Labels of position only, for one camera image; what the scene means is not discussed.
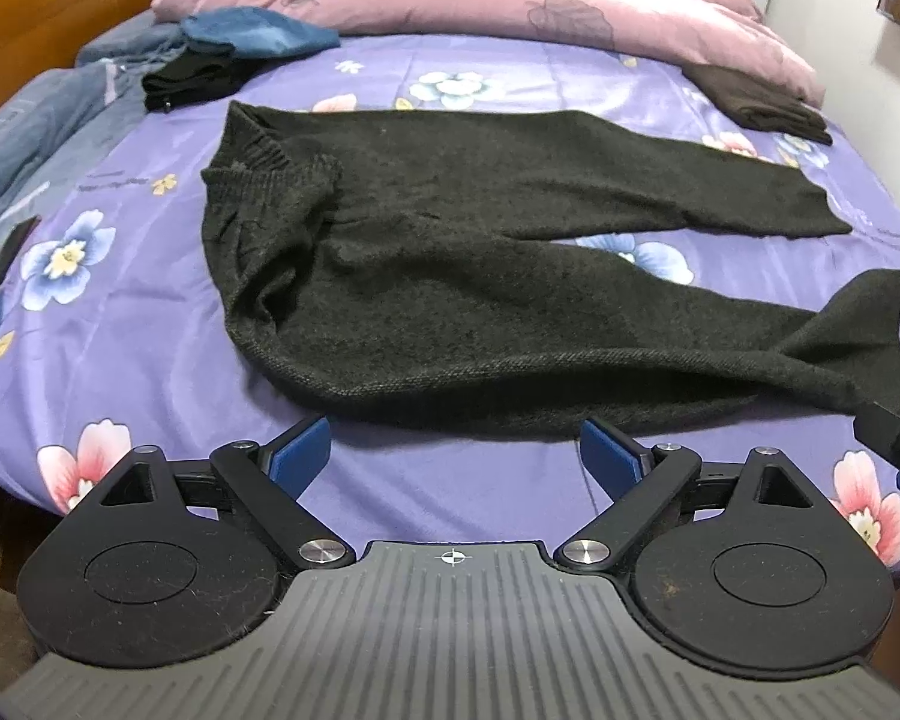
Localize blue denim jeans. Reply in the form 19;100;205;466
0;19;196;230

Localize black folded garment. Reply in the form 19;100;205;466
141;43;260;115

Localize dark grey knit sweater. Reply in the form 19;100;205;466
199;100;900;440

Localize purple floral bed sheet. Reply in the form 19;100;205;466
0;34;900;590

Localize blue cloth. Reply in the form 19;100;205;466
180;6;342;58

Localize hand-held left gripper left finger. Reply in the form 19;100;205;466
64;415;350;569

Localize black phone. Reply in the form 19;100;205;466
0;214;42;307

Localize dark brown folded garment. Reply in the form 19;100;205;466
681;64;835;145

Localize wooden headboard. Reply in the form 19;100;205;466
0;0;212;134

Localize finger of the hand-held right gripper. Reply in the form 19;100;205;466
853;400;900;512

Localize pink quilt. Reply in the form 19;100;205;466
152;0;827;107

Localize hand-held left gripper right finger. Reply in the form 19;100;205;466
555;418;841;569

